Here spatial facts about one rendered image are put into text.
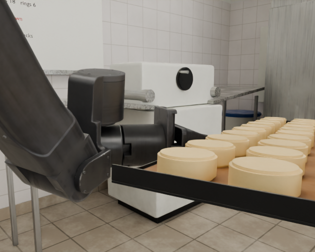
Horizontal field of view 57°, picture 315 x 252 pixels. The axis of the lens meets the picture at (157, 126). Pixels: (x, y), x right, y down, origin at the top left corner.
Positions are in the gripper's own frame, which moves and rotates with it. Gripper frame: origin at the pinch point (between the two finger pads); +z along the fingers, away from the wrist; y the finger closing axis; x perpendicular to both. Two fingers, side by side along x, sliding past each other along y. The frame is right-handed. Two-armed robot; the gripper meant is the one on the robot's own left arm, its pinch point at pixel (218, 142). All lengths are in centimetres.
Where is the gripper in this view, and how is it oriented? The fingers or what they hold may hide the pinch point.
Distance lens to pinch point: 44.0
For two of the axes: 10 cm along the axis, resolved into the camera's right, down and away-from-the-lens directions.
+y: -0.2, 9.9, 1.3
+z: 9.6, -0.2, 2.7
